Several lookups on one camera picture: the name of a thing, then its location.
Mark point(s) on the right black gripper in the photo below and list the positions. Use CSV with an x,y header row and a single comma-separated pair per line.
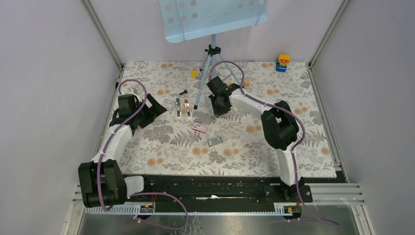
x,y
219,112

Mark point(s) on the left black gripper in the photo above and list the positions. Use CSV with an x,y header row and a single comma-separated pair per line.
x,y
154,110

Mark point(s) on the pink stapler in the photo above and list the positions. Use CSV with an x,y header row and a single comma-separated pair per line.
x,y
187,108

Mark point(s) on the grey staple strip box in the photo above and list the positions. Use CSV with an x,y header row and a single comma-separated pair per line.
x,y
215,141

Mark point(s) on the blue stapler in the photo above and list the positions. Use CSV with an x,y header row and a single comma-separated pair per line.
x,y
178,108

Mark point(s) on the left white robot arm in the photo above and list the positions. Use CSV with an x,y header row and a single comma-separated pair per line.
x,y
101,181

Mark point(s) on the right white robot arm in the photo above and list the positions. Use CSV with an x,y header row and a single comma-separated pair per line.
x,y
279,126

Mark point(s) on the floral tablecloth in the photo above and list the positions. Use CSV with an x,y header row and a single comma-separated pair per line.
x,y
170,146

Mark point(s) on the yellow blue toy figure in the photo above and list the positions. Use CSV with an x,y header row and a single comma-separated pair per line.
x,y
282,62

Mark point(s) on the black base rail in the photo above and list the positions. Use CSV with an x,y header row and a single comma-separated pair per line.
x,y
218,193

